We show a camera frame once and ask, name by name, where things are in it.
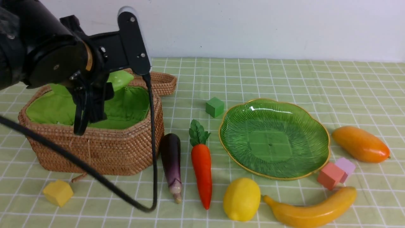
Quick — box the yellow foam cube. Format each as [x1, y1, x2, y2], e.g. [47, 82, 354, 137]
[42, 180, 73, 207]

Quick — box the green bitter gourd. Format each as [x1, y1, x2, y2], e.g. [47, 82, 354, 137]
[107, 70, 134, 92]

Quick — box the black camera cable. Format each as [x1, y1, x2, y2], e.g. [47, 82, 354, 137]
[0, 73, 159, 212]

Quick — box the woven wicker basket lid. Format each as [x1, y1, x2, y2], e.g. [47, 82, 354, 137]
[124, 69, 178, 96]

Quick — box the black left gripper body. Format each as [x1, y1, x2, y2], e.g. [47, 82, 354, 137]
[59, 15, 115, 101]

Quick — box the green foam cube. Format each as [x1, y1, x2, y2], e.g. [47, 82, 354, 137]
[205, 97, 225, 118]

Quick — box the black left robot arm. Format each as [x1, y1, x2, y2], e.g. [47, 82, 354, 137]
[1, 0, 114, 135]

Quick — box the purple eggplant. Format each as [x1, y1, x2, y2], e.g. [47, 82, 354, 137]
[158, 133, 183, 204]

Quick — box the red foam cube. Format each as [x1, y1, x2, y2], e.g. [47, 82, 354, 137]
[317, 162, 345, 191]

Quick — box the green checkered tablecloth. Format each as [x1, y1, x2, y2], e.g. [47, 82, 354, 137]
[0, 58, 405, 228]

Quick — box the green glass leaf plate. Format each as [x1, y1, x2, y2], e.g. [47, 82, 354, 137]
[218, 98, 331, 181]

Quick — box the woven wicker basket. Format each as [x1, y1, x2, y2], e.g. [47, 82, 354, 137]
[18, 86, 153, 176]

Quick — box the orange carrot with leaves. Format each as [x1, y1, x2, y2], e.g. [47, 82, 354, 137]
[189, 119, 213, 210]

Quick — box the yellow lemon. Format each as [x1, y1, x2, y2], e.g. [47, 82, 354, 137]
[223, 178, 261, 222]

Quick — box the orange mango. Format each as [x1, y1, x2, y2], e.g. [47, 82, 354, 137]
[332, 126, 390, 163]

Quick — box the pink foam cube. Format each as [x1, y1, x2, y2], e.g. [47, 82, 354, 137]
[335, 157, 356, 184]

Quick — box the yellow banana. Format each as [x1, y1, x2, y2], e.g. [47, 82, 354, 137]
[262, 186, 357, 228]

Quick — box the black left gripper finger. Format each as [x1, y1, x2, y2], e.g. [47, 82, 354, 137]
[73, 90, 90, 136]
[89, 89, 107, 123]

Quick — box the green fabric basket liner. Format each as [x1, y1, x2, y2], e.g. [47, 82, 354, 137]
[26, 86, 150, 130]

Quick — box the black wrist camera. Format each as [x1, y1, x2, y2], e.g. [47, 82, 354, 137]
[90, 6, 151, 76]

